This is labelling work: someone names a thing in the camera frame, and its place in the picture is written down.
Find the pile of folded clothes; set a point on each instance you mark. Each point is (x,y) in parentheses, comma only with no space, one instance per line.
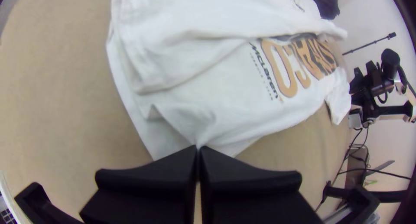
(325,3)

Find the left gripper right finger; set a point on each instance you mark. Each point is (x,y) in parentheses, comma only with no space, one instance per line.
(247,194)

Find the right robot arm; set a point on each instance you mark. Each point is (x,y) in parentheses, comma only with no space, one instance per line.
(389,63)

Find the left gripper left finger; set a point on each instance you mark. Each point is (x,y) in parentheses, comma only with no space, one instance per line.
(156,191)

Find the white t-shirt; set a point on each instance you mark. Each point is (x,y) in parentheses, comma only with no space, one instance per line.
(195,71)

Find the black stand pole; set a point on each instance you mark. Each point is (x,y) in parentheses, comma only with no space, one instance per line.
(370,43)

